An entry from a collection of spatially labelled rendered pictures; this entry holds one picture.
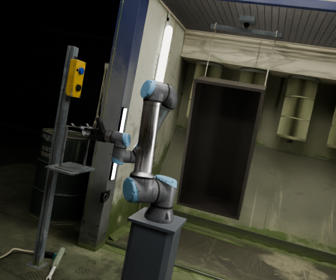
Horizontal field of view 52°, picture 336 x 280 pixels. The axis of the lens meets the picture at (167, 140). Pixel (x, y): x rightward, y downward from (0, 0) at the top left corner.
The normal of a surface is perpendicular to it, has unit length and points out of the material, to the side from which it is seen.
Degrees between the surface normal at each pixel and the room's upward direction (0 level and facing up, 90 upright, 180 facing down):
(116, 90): 90
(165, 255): 90
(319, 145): 90
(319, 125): 90
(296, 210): 57
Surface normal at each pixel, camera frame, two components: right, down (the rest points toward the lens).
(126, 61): -0.29, 0.04
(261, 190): -0.13, -0.51
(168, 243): 0.47, 0.18
